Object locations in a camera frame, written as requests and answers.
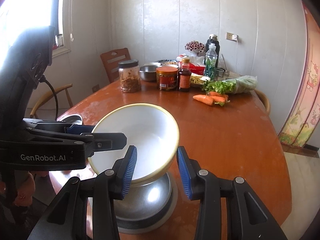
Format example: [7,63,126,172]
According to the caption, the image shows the round steel pan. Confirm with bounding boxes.
[60,114,83,125]

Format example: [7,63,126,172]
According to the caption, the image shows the yellow white ceramic bowl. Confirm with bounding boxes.
[88,103,180,186]

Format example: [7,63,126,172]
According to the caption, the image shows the large steel bowl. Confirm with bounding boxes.
[114,173,172,221]

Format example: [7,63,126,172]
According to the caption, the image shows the person's hand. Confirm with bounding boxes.
[1,170,49,207]

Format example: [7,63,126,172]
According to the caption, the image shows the curved-back dark-seat chair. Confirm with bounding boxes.
[29,83,74,120]

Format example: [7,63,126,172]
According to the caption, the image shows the clear jar black lid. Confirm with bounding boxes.
[118,60,141,93]

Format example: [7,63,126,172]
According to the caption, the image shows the brown slatted wooden chair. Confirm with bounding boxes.
[100,48,131,83]

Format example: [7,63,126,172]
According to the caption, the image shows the steel basin behind jars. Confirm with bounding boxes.
[139,65,158,82]

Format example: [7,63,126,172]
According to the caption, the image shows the red-label sauce jar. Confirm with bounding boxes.
[156,66,178,91]

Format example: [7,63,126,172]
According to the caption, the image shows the hello kitty curtain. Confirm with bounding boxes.
[279,5,319,148]

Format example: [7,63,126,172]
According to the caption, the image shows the dark sauce bottle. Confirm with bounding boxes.
[178,57,191,92]

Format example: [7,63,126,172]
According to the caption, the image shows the small dish of food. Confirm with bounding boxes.
[190,73,210,87]

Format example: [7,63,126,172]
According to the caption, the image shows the wooden chair far side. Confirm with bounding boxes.
[254,89,271,115]

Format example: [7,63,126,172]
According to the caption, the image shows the carrot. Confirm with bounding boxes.
[193,95,215,106]
[207,91,229,106]

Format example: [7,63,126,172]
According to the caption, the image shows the bag of green vegetables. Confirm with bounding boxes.
[202,75,258,94]

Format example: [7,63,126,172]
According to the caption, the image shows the clear bottle green contents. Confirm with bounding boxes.
[204,43,217,79]

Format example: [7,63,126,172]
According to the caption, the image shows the black thermos flask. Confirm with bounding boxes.
[204,34,221,68]

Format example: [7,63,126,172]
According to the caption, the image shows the black cable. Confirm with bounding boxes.
[39,76,60,122]

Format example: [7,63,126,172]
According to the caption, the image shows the low wall socket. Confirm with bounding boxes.
[92,84,100,93]

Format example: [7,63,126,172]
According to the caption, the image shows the wall power outlet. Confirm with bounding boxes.
[226,33,238,42]

